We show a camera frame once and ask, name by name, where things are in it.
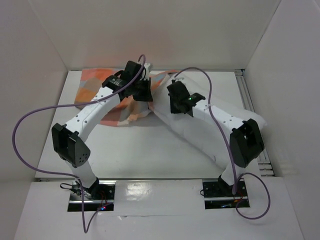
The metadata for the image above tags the white pillow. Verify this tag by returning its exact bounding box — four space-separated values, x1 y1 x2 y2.
150 74 267 170

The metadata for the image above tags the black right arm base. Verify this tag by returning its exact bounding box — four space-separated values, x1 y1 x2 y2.
199 179 250 210

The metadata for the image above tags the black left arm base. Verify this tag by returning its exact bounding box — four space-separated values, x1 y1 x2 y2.
59 180 116 212

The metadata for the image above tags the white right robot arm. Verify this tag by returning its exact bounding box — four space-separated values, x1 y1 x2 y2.
153 78 266 196

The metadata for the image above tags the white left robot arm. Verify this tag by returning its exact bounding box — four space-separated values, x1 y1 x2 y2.
51 60 153 200

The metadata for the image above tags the aluminium table edge rail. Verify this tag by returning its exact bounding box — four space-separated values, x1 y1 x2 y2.
234 69 276 177

